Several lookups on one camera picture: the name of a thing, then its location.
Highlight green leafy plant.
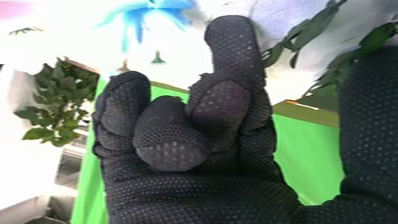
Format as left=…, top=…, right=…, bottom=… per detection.
left=13, top=57, right=104, bottom=148

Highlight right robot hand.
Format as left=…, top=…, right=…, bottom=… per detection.
left=91, top=14, right=398, bottom=224

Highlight pink flower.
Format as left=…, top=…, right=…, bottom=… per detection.
left=0, top=0, right=40, bottom=20

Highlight green sprig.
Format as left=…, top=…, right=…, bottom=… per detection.
left=262, top=0, right=353, bottom=70
left=310, top=21, right=398, bottom=101

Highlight blue flower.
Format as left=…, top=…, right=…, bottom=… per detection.
left=97, top=0, right=202, bottom=53

